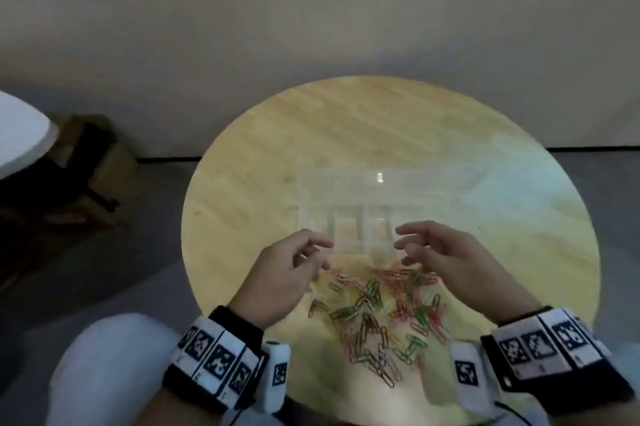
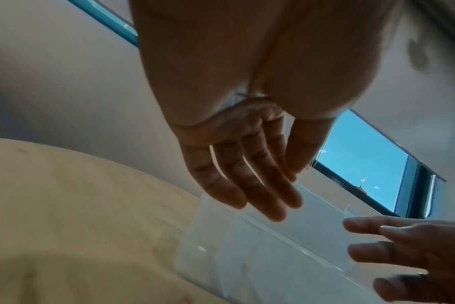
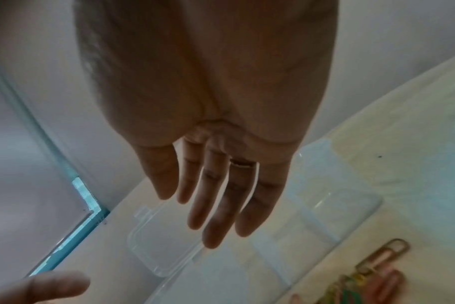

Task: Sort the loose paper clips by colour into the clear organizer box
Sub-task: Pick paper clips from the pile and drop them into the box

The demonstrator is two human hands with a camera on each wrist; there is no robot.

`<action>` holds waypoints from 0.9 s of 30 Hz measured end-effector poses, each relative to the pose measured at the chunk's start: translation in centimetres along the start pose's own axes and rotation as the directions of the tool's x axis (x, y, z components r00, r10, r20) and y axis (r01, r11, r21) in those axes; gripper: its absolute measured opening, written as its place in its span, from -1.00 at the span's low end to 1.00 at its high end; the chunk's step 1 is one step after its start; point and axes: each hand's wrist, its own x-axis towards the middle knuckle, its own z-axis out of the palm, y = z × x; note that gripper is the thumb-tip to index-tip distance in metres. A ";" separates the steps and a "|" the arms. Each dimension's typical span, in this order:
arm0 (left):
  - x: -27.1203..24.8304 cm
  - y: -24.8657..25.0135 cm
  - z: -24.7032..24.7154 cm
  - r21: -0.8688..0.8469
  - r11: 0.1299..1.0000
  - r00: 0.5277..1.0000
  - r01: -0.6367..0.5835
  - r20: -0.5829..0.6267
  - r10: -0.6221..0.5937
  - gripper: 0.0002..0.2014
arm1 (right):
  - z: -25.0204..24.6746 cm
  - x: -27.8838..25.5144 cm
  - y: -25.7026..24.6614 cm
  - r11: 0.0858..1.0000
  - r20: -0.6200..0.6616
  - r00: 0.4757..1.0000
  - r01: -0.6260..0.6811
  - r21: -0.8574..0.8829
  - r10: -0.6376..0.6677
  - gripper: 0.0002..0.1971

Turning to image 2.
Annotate person's right hand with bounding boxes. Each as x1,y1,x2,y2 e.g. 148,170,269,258
342,216,455,304

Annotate person's left hand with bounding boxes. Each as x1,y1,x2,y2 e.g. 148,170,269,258
129,0,405,222

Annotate clear plastic compartment box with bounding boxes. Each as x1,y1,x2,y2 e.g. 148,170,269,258
174,182,427,304

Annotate teal framed window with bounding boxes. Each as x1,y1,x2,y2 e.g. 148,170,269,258
67,0,448,219

